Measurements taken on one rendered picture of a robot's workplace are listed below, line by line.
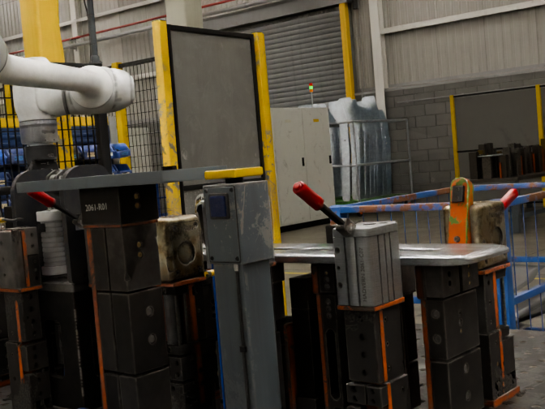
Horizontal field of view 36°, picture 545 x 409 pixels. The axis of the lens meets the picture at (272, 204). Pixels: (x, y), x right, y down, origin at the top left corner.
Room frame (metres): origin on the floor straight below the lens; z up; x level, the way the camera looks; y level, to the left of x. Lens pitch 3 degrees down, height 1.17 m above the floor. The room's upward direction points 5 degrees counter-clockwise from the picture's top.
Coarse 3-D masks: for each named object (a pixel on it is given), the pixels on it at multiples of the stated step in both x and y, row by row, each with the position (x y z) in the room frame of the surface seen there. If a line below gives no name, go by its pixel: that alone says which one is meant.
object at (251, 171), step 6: (240, 168) 1.18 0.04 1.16; (246, 168) 1.17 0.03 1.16; (252, 168) 1.18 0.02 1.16; (258, 168) 1.19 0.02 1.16; (204, 174) 1.19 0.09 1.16; (210, 174) 1.18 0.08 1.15; (216, 174) 1.17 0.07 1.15; (222, 174) 1.16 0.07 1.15; (228, 174) 1.16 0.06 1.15; (234, 174) 1.15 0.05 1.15; (240, 174) 1.16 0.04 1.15; (246, 174) 1.17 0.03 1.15; (252, 174) 1.18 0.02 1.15; (258, 174) 1.19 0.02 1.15; (228, 180) 1.18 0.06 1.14; (234, 180) 1.18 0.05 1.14; (240, 180) 1.18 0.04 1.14
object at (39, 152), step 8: (48, 144) 2.04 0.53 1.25; (32, 152) 2.03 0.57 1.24; (40, 152) 2.03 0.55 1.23; (48, 152) 2.04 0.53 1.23; (56, 152) 2.07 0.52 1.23; (32, 160) 2.03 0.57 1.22; (40, 160) 2.04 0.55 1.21; (48, 160) 2.07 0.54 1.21; (56, 160) 2.09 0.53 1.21; (32, 168) 2.04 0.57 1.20; (40, 168) 2.05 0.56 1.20; (48, 168) 2.07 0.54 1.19; (56, 168) 2.09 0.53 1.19
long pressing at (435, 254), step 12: (204, 252) 1.59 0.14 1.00; (276, 252) 1.52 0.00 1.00; (288, 252) 1.50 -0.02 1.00; (300, 252) 1.48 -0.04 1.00; (312, 252) 1.47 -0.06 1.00; (324, 252) 1.45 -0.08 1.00; (408, 252) 1.35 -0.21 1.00; (420, 252) 1.34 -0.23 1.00; (432, 252) 1.33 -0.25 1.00; (444, 252) 1.32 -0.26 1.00; (456, 252) 1.30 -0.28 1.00; (468, 252) 1.29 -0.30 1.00; (480, 252) 1.30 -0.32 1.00; (492, 252) 1.31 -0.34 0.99; (504, 252) 1.34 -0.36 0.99; (408, 264) 1.29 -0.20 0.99; (420, 264) 1.28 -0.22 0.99; (432, 264) 1.26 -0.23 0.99; (444, 264) 1.25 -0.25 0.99; (456, 264) 1.25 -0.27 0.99; (468, 264) 1.25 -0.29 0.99
